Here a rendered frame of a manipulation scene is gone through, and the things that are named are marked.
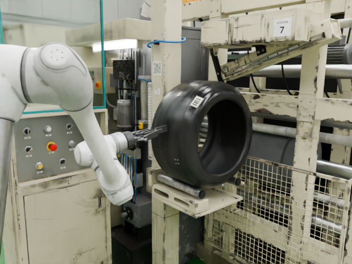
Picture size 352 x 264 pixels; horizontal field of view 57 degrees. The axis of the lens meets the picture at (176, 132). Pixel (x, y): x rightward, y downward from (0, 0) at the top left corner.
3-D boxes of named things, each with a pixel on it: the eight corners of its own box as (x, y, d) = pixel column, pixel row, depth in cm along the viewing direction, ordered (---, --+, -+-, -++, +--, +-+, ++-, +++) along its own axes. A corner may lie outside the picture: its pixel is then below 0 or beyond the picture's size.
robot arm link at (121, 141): (103, 133, 135) (116, 129, 139) (107, 153, 138) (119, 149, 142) (115, 136, 129) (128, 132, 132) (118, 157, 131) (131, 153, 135)
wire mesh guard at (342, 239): (206, 242, 229) (208, 146, 216) (207, 241, 230) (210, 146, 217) (335, 313, 163) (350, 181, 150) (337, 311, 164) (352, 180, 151)
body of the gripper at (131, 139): (127, 134, 133) (145, 129, 138) (116, 131, 139) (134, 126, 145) (129, 151, 135) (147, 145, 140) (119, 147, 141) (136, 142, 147)
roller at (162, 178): (163, 174, 187) (160, 182, 186) (157, 172, 184) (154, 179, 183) (207, 191, 161) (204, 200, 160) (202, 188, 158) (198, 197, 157)
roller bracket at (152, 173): (147, 186, 184) (147, 169, 182) (197, 172, 209) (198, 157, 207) (151, 187, 181) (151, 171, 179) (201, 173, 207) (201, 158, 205)
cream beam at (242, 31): (199, 47, 192) (199, 21, 189) (227, 49, 208) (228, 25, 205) (294, 40, 147) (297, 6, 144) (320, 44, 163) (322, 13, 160)
